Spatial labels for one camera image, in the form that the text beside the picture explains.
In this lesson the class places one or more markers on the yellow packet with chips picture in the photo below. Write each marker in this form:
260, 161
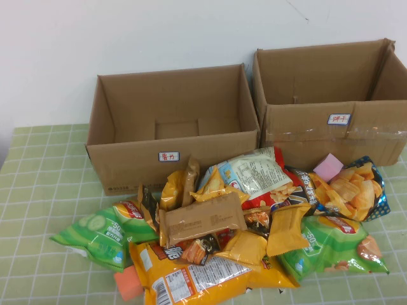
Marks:
216, 187

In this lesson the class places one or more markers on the green checked tablecloth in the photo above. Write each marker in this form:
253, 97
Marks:
47, 178

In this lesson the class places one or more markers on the green cucumber chips bag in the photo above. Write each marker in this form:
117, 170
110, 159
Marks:
95, 235

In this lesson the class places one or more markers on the large brown biscuit pack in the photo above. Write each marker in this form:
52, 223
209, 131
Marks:
200, 222

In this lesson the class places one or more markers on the cardboard box with printed code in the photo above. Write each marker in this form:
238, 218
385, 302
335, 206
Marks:
133, 171

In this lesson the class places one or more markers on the black orange snack packet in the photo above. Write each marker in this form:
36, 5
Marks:
257, 222
198, 252

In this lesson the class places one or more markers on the cardboard box with clear tape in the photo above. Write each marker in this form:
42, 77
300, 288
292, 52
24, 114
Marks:
302, 127

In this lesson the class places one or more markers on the small brown biscuit pack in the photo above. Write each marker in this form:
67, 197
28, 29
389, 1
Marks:
191, 178

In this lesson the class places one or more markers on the pink foam block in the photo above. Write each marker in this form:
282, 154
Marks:
329, 166

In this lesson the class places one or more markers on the orange foam block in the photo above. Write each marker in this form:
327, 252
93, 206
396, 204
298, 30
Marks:
127, 282

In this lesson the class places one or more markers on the red and white chips bag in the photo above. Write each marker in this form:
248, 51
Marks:
254, 178

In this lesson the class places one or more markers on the black and blue chips bag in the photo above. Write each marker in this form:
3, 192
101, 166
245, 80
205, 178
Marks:
349, 190

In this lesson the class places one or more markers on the dark brown snack packet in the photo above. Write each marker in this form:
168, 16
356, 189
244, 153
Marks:
147, 203

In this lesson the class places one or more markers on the large yellow chips bag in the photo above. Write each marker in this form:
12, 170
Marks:
190, 282

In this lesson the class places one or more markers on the green chips bag with onions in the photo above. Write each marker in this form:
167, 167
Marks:
330, 251

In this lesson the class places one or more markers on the plain yellow snack packet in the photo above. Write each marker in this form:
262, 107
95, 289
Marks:
286, 228
245, 248
171, 190

